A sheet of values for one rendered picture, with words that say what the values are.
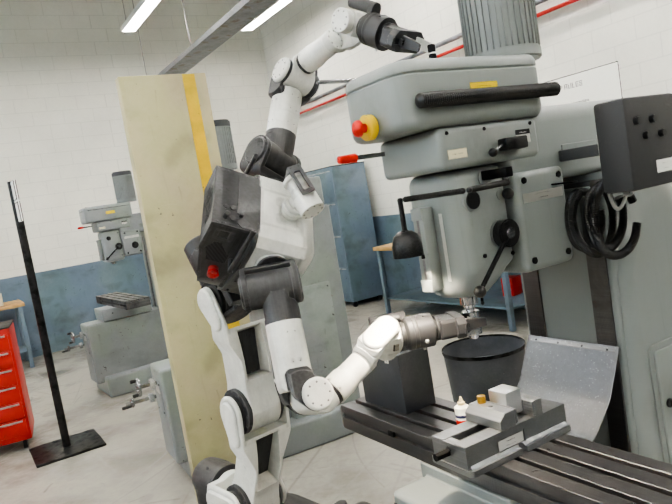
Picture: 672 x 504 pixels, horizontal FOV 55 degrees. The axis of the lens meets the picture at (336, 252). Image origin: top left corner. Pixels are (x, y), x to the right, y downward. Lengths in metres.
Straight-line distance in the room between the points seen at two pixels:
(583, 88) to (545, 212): 4.95
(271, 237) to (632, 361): 1.03
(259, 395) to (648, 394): 1.10
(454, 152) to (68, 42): 9.61
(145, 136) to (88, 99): 7.58
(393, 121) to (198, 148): 1.82
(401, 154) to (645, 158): 0.56
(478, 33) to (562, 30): 5.02
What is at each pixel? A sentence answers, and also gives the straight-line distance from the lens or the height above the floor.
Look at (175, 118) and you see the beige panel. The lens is 3.18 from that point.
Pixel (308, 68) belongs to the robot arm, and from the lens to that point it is 1.96.
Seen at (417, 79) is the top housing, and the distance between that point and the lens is 1.49.
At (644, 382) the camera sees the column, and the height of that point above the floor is 0.98.
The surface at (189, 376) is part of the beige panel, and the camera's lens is 3.18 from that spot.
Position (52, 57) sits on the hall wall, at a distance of 10.75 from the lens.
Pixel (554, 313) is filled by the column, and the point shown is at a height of 1.16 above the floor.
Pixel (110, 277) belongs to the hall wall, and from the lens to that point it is 10.46.
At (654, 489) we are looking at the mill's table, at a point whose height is 0.92.
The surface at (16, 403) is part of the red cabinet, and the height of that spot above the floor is 0.39.
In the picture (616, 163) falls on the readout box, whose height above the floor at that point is 1.58.
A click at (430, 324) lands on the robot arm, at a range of 1.65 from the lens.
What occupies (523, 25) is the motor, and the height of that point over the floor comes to 1.97.
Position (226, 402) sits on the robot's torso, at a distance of 2.01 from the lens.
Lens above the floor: 1.62
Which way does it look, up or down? 5 degrees down
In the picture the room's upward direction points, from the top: 9 degrees counter-clockwise
